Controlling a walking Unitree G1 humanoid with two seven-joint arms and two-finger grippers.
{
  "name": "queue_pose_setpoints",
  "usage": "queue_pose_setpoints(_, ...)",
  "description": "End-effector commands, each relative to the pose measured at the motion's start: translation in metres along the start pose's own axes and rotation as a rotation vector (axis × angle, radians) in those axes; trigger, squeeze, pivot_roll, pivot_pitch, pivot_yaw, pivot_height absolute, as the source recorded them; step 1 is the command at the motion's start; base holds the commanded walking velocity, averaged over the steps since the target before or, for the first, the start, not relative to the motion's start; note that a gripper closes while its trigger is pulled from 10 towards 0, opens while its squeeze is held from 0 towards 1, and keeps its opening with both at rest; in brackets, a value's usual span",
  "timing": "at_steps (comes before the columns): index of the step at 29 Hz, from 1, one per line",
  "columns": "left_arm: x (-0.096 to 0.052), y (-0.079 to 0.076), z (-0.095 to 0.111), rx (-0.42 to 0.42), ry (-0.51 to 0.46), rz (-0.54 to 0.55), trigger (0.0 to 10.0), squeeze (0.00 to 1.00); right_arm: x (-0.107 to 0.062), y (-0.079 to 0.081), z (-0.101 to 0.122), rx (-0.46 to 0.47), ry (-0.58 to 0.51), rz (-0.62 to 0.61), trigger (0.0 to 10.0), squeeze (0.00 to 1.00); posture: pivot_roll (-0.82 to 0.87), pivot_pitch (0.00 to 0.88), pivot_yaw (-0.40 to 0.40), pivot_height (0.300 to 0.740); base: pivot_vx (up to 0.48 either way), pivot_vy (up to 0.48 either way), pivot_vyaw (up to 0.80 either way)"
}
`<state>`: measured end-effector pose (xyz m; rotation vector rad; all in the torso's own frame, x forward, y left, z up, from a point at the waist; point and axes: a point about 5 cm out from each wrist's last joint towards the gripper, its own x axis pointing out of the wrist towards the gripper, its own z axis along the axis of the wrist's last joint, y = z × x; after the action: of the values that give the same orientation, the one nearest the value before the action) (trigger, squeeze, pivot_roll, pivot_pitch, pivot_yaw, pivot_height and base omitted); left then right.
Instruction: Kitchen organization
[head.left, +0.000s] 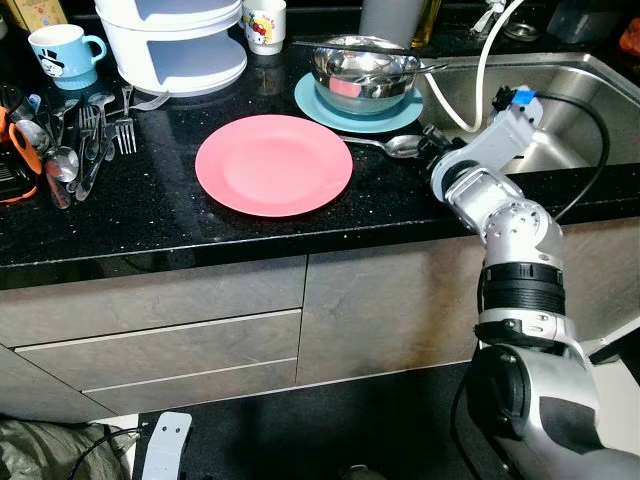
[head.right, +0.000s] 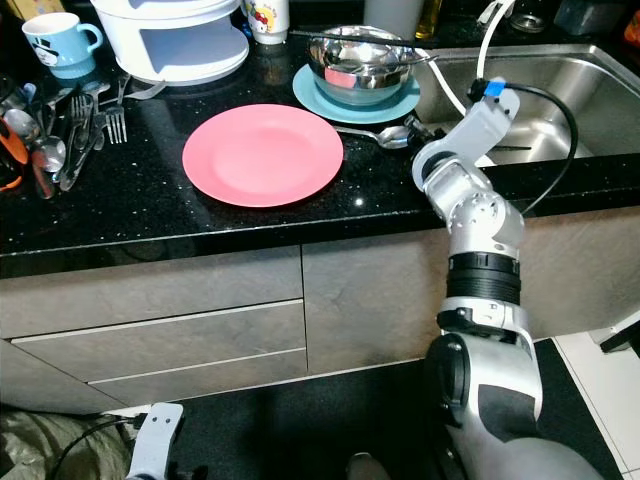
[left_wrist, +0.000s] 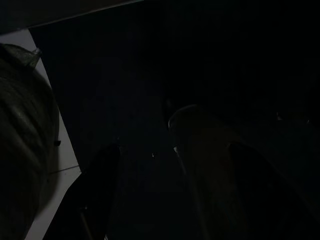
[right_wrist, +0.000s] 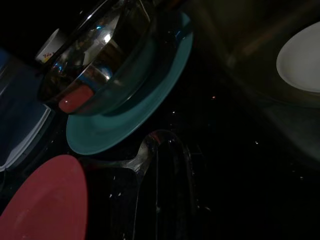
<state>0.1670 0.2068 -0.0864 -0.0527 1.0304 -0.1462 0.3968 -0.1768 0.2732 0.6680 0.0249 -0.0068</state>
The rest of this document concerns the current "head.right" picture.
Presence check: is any stainless steel bowl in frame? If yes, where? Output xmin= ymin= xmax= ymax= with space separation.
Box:
xmin=306 ymin=25 xmax=421 ymax=107

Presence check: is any grey drawer front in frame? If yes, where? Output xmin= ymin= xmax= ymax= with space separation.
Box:
xmin=10 ymin=300 xmax=307 ymax=381
xmin=88 ymin=348 xmax=307 ymax=406
xmin=0 ymin=245 xmax=304 ymax=341

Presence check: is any pink plate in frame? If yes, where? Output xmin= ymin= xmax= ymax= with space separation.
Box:
xmin=182 ymin=104 xmax=345 ymax=208

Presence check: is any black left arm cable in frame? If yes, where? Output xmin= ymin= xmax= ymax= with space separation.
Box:
xmin=50 ymin=415 xmax=143 ymax=480

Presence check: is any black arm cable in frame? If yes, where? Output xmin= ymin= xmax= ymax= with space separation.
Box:
xmin=50 ymin=415 xmax=143 ymax=480
xmin=510 ymin=82 xmax=581 ymax=218

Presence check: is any white stacked plastic container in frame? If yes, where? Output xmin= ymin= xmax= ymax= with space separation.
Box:
xmin=90 ymin=0 xmax=251 ymax=87

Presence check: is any small metal tap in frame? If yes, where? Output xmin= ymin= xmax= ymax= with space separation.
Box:
xmin=475 ymin=0 xmax=509 ymax=26

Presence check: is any grey jug with red label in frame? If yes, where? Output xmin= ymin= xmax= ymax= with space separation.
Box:
xmin=363 ymin=0 xmax=424 ymax=41

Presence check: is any teal plate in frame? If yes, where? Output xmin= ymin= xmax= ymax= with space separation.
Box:
xmin=291 ymin=64 xmax=422 ymax=127

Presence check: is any clear bluish plastic container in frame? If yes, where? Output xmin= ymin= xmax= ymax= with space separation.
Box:
xmin=553 ymin=0 xmax=631 ymax=37

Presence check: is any white cartoon print cup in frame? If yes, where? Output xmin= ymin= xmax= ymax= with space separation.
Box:
xmin=242 ymin=0 xmax=291 ymax=46

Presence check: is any stainless steel sink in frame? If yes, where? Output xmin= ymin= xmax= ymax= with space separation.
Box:
xmin=410 ymin=43 xmax=640 ymax=169

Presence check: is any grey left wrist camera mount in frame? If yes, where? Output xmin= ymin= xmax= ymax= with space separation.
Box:
xmin=128 ymin=402 xmax=184 ymax=480

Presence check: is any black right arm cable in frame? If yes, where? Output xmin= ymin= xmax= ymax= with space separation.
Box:
xmin=510 ymin=82 xmax=581 ymax=218

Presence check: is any yellow box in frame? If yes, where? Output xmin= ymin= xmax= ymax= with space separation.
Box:
xmin=0 ymin=0 xmax=66 ymax=21

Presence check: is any steel table spoon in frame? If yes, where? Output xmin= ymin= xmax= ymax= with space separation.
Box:
xmin=335 ymin=124 xmax=413 ymax=151

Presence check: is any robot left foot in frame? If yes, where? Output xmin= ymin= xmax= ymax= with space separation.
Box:
xmin=345 ymin=455 xmax=392 ymax=480

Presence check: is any white flexible hose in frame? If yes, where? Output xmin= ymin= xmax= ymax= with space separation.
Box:
xmin=420 ymin=0 xmax=521 ymax=119

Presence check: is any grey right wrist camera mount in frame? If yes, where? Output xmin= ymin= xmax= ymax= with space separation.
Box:
xmin=415 ymin=78 xmax=523 ymax=186

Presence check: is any blue mug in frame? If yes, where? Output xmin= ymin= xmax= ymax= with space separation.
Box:
xmin=22 ymin=12 xmax=106 ymax=81

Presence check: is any steel fork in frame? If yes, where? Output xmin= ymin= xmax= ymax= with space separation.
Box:
xmin=65 ymin=88 xmax=103 ymax=191
xmin=100 ymin=74 xmax=130 ymax=147

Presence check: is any yellow oil bottle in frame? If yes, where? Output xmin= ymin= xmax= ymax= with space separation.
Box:
xmin=415 ymin=0 xmax=446 ymax=41

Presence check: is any round metal hole cover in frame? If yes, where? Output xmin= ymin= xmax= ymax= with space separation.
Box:
xmin=508 ymin=10 xmax=547 ymax=34

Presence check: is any olive crumpled cloth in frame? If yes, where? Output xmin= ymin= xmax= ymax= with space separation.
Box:
xmin=0 ymin=408 xmax=136 ymax=480

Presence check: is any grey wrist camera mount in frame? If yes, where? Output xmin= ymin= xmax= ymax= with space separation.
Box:
xmin=415 ymin=78 xmax=523 ymax=186
xmin=128 ymin=402 xmax=184 ymax=480

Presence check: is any orange handled tool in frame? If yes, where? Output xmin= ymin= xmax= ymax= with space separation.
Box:
xmin=0 ymin=110 xmax=29 ymax=191

